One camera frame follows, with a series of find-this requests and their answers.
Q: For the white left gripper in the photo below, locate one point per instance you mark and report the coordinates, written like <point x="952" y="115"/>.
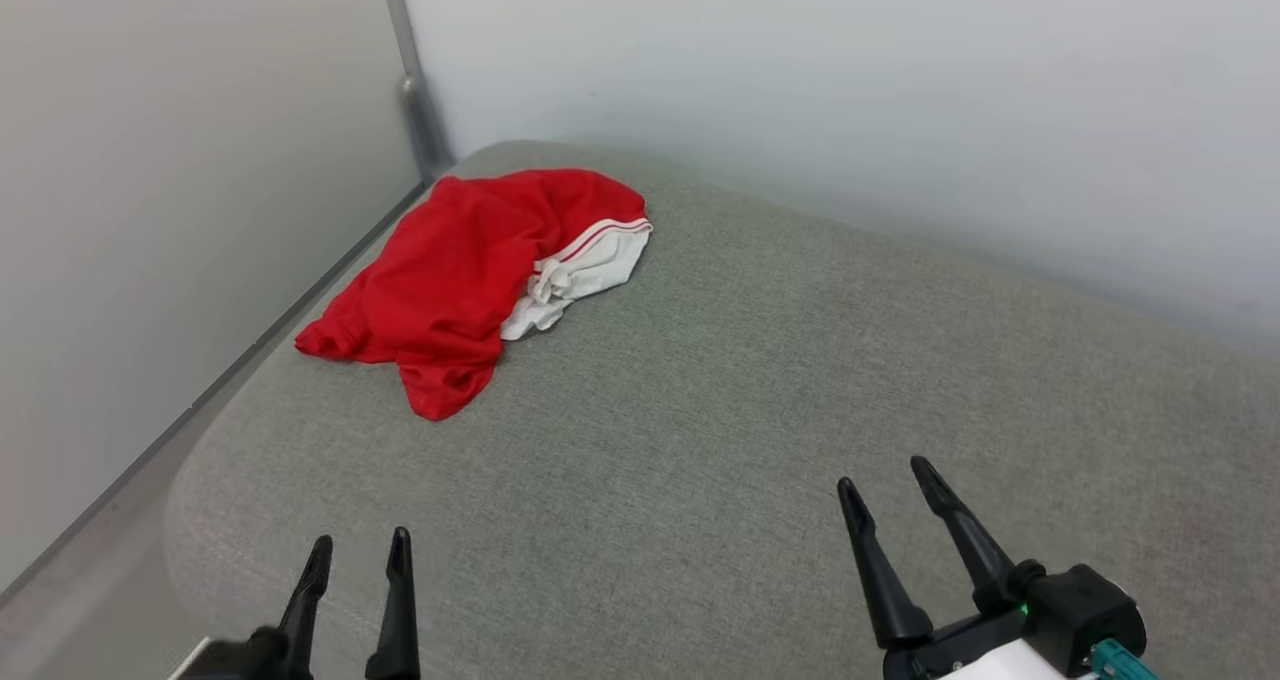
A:
<point x="245" y="658"/>

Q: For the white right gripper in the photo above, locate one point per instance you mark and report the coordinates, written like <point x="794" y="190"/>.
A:
<point x="985" y="655"/>

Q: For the red and white jersey garment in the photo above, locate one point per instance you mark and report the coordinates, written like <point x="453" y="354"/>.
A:
<point x="440" y="270"/>

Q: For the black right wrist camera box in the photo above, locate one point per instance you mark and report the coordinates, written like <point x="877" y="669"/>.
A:
<point x="1085" y="610"/>

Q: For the grey metal post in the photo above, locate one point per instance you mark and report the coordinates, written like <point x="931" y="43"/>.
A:
<point x="418" y="100"/>

